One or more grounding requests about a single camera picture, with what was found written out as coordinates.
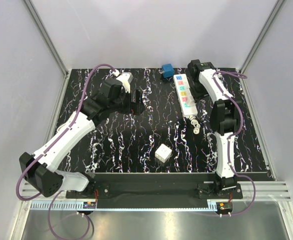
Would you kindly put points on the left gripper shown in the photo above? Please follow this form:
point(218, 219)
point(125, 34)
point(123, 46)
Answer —
point(134, 108)

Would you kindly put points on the white multicolour power strip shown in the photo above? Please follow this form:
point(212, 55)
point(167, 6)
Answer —
point(183, 90)

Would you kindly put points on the white cube adapter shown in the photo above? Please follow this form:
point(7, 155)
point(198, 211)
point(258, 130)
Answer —
point(163, 153)

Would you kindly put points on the white charger plug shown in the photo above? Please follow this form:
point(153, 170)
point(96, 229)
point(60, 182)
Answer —
point(190, 101)

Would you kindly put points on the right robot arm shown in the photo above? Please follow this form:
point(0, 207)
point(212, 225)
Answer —
point(226, 120)

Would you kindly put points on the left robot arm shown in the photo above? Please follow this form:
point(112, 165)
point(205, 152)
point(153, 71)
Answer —
point(40, 169)

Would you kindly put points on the blue cube adapter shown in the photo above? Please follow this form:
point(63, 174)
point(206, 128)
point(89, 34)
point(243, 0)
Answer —
point(167, 70)

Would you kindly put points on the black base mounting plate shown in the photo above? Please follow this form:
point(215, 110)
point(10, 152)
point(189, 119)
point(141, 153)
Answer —
point(156, 190)

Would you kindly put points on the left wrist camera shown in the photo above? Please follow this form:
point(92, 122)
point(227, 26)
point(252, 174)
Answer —
point(126, 79)

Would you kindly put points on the white power strip cord plug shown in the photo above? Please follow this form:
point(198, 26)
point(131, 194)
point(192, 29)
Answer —
point(196, 126)

